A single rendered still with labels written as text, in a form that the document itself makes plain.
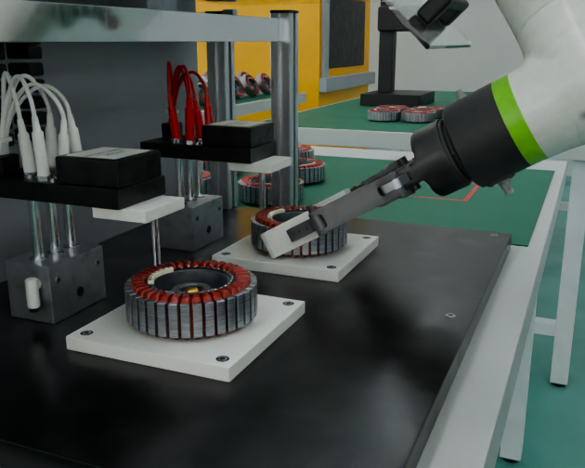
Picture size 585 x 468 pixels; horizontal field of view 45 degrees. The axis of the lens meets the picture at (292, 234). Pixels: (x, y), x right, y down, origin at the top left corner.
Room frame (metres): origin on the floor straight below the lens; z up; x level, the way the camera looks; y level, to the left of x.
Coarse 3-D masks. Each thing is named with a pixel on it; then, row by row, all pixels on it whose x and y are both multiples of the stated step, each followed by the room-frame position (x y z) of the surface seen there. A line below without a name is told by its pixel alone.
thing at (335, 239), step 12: (252, 216) 0.80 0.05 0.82; (264, 216) 0.78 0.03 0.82; (276, 216) 0.81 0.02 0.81; (288, 216) 0.82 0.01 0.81; (252, 228) 0.78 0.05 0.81; (264, 228) 0.75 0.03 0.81; (336, 228) 0.76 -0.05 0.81; (252, 240) 0.78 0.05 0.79; (312, 240) 0.74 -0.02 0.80; (324, 240) 0.74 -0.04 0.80; (336, 240) 0.76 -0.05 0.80; (288, 252) 0.74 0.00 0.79; (300, 252) 0.74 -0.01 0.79; (312, 252) 0.74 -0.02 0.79; (324, 252) 0.74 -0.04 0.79
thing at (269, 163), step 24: (144, 144) 0.83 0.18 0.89; (168, 144) 0.82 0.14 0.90; (192, 144) 0.81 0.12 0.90; (216, 144) 0.80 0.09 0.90; (240, 144) 0.79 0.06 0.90; (264, 144) 0.81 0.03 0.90; (192, 168) 0.85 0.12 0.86; (240, 168) 0.79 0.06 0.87; (264, 168) 0.78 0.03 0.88; (192, 192) 0.85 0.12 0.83
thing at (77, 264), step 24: (24, 264) 0.59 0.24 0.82; (48, 264) 0.59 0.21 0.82; (72, 264) 0.61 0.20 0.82; (96, 264) 0.64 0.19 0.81; (24, 288) 0.59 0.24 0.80; (48, 288) 0.58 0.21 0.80; (72, 288) 0.61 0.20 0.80; (96, 288) 0.64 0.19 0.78; (24, 312) 0.59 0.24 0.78; (48, 312) 0.58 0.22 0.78; (72, 312) 0.61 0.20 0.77
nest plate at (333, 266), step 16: (240, 240) 0.81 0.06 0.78; (352, 240) 0.81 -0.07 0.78; (368, 240) 0.81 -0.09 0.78; (224, 256) 0.75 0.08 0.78; (240, 256) 0.75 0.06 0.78; (256, 256) 0.75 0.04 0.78; (288, 256) 0.75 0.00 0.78; (320, 256) 0.75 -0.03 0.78; (336, 256) 0.75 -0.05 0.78; (352, 256) 0.75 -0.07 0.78; (272, 272) 0.72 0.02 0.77; (288, 272) 0.72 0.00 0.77; (304, 272) 0.71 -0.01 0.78; (320, 272) 0.70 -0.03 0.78; (336, 272) 0.70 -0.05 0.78
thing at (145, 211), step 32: (64, 160) 0.58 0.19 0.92; (96, 160) 0.57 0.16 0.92; (128, 160) 0.57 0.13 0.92; (160, 160) 0.61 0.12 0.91; (0, 192) 0.60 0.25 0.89; (32, 192) 0.59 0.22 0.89; (64, 192) 0.58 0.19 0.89; (96, 192) 0.56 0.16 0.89; (128, 192) 0.57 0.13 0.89; (160, 192) 0.61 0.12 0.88; (32, 224) 0.60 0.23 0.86; (64, 224) 0.64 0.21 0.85; (32, 256) 0.60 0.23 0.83
